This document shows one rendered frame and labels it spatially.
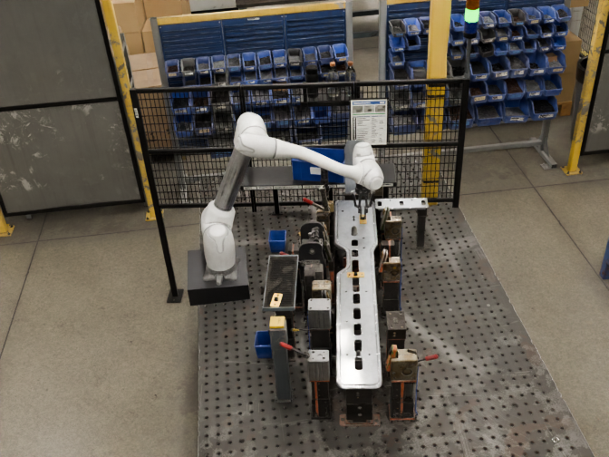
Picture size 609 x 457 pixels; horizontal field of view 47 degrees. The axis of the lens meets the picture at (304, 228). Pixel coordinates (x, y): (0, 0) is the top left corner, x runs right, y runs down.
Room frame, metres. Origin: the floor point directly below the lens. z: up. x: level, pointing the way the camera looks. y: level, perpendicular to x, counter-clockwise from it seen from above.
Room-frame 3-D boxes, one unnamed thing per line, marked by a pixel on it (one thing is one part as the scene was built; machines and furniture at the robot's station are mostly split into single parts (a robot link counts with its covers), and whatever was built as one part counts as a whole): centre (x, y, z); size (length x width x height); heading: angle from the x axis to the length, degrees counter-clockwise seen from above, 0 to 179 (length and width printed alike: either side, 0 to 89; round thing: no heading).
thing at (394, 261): (2.69, -0.41, 0.87); 0.12 x 0.09 x 0.35; 86
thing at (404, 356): (2.05, -0.37, 0.88); 0.15 x 0.11 x 0.36; 86
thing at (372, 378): (2.63, -0.24, 1.00); 1.38 x 0.22 x 0.02; 176
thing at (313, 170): (3.56, -0.11, 1.10); 0.30 x 0.17 x 0.13; 76
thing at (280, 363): (2.18, 0.14, 0.92); 0.08 x 0.08 x 0.44; 86
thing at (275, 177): (3.56, -0.10, 1.02); 0.90 x 0.22 x 0.03; 86
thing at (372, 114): (3.65, -0.41, 1.30); 0.23 x 0.02 x 0.31; 86
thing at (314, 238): (2.76, -0.04, 0.94); 0.18 x 0.13 x 0.49; 176
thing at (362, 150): (3.09, -0.32, 1.38); 0.13 x 0.11 x 0.16; 10
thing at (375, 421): (2.02, -0.19, 0.84); 0.18 x 0.06 x 0.29; 86
